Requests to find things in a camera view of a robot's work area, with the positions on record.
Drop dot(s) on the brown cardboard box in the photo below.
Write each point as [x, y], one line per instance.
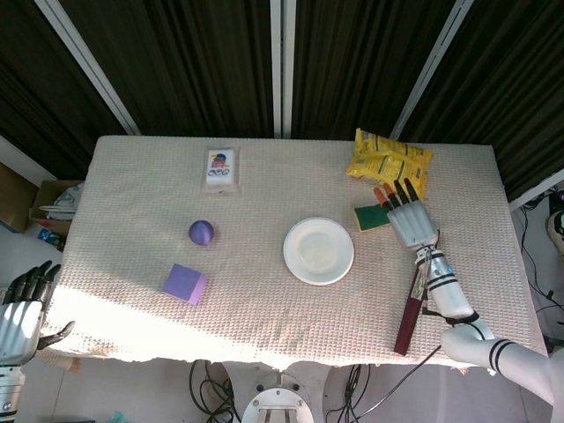
[17, 198]

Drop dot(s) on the green and yellow sponge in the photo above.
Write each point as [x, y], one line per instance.
[369, 217]

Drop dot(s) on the purple ball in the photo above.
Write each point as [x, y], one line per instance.
[202, 232]

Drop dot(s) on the dark pleated curtain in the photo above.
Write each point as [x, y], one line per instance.
[185, 61]

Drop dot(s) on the white slanted frame post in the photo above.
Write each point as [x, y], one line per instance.
[88, 66]
[436, 61]

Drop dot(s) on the blue small packet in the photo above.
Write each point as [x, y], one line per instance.
[49, 237]

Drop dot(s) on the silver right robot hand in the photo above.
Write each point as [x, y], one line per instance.
[412, 222]

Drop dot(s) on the white plastic-wrapped package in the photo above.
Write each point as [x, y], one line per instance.
[220, 169]

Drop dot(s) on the white robot torso base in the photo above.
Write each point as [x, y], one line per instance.
[277, 401]

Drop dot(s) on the white shoe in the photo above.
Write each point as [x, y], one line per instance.
[556, 231]

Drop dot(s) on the white round plate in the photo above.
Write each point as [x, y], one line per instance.
[319, 251]

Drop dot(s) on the yellow snack bag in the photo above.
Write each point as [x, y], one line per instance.
[383, 161]

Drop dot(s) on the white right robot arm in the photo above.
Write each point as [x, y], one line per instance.
[449, 295]

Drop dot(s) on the purple cube block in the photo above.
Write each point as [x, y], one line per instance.
[183, 282]

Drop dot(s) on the white upright frame post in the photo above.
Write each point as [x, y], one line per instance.
[276, 66]
[289, 66]

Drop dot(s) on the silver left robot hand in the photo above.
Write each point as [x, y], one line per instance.
[17, 321]

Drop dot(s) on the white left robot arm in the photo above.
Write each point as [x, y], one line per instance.
[9, 392]

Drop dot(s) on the pinkish white waffle tablecloth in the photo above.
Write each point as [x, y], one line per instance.
[264, 317]

